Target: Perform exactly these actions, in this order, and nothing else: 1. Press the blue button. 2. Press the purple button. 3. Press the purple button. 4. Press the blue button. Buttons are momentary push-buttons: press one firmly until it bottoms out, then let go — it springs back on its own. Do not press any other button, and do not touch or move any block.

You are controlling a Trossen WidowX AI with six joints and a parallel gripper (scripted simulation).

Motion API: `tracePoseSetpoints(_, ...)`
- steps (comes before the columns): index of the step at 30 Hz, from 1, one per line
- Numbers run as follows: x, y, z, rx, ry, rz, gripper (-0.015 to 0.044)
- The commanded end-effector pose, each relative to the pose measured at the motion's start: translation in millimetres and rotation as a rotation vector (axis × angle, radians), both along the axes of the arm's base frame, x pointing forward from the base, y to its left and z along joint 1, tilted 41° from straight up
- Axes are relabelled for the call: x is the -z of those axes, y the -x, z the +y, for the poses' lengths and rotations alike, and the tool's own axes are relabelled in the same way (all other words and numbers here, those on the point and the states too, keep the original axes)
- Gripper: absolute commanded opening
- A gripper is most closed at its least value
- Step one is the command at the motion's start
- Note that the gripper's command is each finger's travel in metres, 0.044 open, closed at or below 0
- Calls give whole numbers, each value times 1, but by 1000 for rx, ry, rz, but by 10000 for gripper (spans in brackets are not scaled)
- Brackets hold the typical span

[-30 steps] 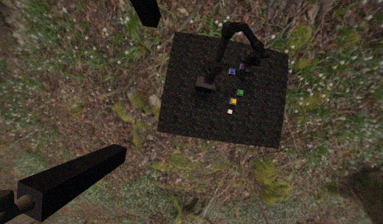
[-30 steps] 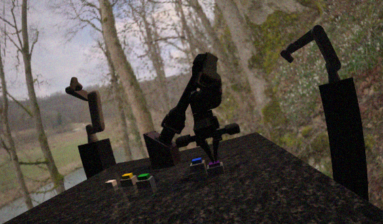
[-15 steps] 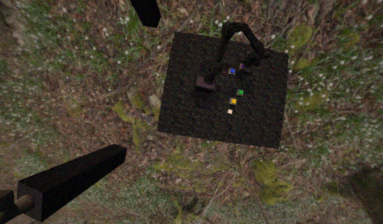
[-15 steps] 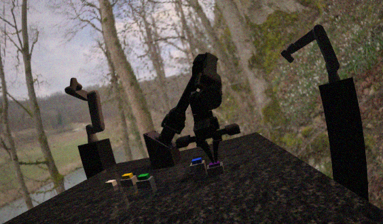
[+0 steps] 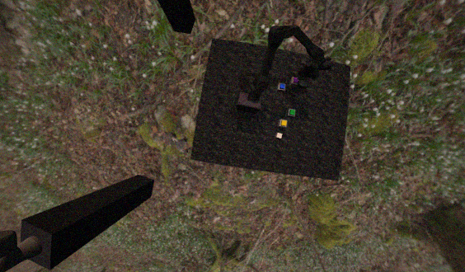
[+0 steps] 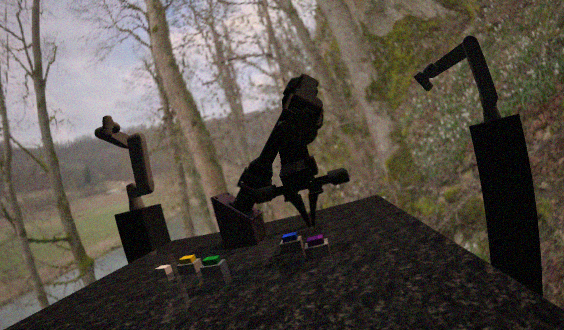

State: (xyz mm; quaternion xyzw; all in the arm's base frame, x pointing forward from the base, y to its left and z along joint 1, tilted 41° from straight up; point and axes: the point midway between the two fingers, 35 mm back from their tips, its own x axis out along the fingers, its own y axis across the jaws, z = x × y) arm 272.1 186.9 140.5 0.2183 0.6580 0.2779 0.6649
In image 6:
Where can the green button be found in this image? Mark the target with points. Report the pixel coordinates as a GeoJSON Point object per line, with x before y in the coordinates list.
{"type": "Point", "coordinates": [213, 267]}

